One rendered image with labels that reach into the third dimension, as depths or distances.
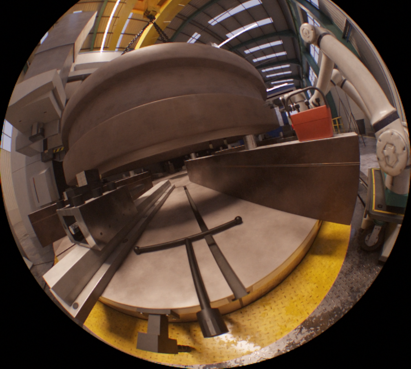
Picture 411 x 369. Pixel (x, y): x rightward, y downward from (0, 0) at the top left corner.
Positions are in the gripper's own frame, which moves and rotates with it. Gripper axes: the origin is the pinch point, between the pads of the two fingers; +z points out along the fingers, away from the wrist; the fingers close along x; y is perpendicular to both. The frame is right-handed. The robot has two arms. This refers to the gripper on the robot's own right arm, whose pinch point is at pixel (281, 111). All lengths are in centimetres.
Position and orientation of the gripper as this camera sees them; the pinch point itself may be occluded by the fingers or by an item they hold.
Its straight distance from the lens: 153.9
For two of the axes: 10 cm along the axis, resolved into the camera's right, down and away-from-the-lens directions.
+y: 2.6, 9.6, 0.9
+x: 7.1, -2.5, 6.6
